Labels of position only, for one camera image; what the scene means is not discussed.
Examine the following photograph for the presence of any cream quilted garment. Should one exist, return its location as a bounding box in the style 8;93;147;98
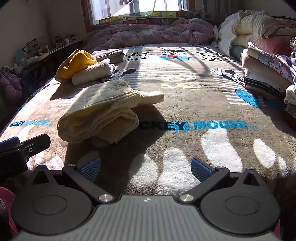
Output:
57;80;165;144

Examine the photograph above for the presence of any stack of folded clothes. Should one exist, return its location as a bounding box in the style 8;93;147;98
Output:
241;42;295;117

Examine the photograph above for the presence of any purple bag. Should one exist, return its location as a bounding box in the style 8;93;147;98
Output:
1;67;23;103

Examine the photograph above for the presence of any Mickey Mouse fleece blanket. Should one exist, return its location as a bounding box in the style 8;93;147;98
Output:
1;44;295;196

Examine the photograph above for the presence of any cluttered dark side shelf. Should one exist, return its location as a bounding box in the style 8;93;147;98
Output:
21;40;83;82

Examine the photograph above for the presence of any mustard yellow folded garment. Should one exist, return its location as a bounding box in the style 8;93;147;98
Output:
61;50;98;80

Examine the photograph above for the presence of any beige folded garment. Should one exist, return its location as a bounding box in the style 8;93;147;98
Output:
72;58;116;86

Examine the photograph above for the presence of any grey folded garment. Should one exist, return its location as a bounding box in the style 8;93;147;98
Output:
92;49;125;64

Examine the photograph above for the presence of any white and cream bedding pile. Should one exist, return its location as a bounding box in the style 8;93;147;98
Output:
215;10;295;56

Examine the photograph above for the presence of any purple crumpled quilt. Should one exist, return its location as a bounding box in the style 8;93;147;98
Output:
83;18;214;53

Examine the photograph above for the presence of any striped curtain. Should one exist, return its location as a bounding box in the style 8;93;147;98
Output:
203;0;242;23

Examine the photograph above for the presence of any colourful alphabet foam mat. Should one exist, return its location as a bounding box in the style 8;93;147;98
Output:
98;11;211;27

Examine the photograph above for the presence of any window with frame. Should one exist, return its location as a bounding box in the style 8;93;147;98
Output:
81;0;200;32

